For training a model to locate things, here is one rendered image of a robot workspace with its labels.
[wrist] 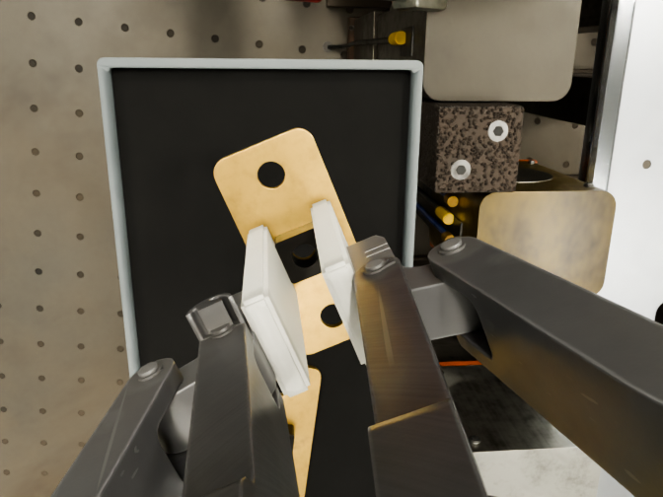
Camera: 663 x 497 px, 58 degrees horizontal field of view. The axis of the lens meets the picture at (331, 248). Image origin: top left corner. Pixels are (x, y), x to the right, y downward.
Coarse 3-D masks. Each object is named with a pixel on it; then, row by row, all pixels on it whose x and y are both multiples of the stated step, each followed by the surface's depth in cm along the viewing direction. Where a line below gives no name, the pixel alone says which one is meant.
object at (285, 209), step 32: (224, 160) 21; (256, 160) 21; (288, 160) 21; (320, 160) 21; (224, 192) 21; (256, 192) 22; (288, 192) 22; (320, 192) 22; (256, 224) 22; (288, 224) 22; (288, 256) 21; (320, 288) 23; (320, 320) 23
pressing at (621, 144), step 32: (608, 0) 42; (640, 0) 42; (608, 32) 43; (640, 32) 43; (608, 64) 43; (640, 64) 44; (608, 96) 44; (640, 96) 44; (608, 128) 44; (640, 128) 45; (608, 160) 45; (640, 160) 46; (640, 192) 47; (640, 224) 47; (640, 256) 48; (608, 288) 49; (640, 288) 49; (608, 480) 55
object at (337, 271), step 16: (320, 208) 20; (320, 224) 19; (336, 224) 18; (320, 240) 17; (336, 240) 17; (320, 256) 16; (336, 256) 15; (336, 272) 15; (352, 272) 15; (336, 288) 15; (352, 288) 15; (336, 304) 15; (352, 304) 15; (352, 320) 15; (352, 336) 16
